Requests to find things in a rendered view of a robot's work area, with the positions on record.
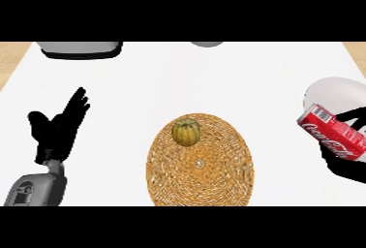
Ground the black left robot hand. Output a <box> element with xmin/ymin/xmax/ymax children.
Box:
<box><xmin>27</xmin><ymin>86</ymin><xmax>92</xmax><ymax>166</ymax></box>

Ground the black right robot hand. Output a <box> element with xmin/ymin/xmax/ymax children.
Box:
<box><xmin>318</xmin><ymin>107</ymin><xmax>366</xmax><ymax>184</ymax></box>

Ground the red soda can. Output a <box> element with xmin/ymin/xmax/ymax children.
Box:
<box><xmin>297</xmin><ymin>103</ymin><xmax>366</xmax><ymax>162</ymax></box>

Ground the white plate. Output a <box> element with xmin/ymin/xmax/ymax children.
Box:
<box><xmin>301</xmin><ymin>77</ymin><xmax>366</xmax><ymax>118</ymax></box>

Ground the woven straw placemat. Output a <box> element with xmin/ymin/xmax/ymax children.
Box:
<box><xmin>145</xmin><ymin>112</ymin><xmax>256</xmax><ymax>207</ymax></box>

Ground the grey and black appliance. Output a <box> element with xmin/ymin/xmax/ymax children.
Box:
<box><xmin>36</xmin><ymin>41</ymin><xmax>124</xmax><ymax>60</ymax></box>

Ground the green striped squash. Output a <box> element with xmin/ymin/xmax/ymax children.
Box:
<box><xmin>170</xmin><ymin>117</ymin><xmax>203</xmax><ymax>147</ymax></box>

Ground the grey round object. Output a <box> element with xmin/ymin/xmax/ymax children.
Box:
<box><xmin>191</xmin><ymin>41</ymin><xmax>225</xmax><ymax>48</ymax></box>

